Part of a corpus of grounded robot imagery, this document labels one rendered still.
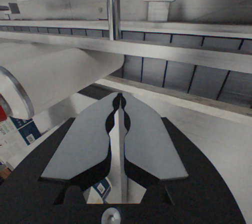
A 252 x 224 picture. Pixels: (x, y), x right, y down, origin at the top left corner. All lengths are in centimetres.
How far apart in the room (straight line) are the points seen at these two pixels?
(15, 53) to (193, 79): 25
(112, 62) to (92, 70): 4
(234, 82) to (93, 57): 18
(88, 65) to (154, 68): 10
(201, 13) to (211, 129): 21
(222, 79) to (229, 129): 13
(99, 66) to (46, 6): 29
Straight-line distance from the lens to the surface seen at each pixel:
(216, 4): 24
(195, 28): 20
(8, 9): 43
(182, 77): 21
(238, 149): 35
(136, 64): 22
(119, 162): 45
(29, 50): 25
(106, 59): 19
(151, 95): 19
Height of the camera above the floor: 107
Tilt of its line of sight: 47 degrees down
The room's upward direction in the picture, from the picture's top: 133 degrees counter-clockwise
